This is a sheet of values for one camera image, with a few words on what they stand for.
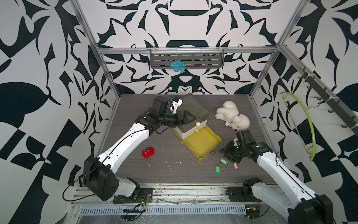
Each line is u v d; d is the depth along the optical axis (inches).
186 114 25.1
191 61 36.9
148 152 34.0
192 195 29.5
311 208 15.2
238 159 28.1
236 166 33.3
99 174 15.4
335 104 22.3
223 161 33.5
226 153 28.4
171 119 25.1
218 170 32.6
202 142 36.4
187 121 24.6
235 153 27.0
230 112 39.0
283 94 33.9
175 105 27.0
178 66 35.9
